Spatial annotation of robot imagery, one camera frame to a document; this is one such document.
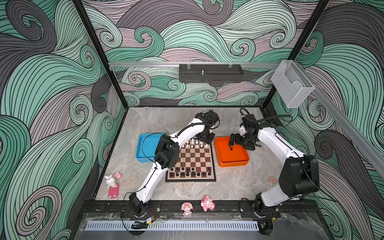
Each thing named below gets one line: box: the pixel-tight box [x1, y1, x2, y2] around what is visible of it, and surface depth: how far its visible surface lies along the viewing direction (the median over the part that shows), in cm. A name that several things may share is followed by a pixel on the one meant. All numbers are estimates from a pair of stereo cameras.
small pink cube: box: [113, 171, 122, 180], surface depth 85 cm
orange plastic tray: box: [214, 136, 250, 167], surface depth 92 cm
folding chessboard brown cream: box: [165, 139, 217, 183], surface depth 88 cm
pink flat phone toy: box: [108, 183, 120, 199], surface depth 80 cm
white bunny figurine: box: [104, 175, 117, 189], surface depth 77 cm
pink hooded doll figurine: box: [181, 201, 194, 218], surface depth 73 cm
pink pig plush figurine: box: [200, 195, 216, 212], surface depth 74 cm
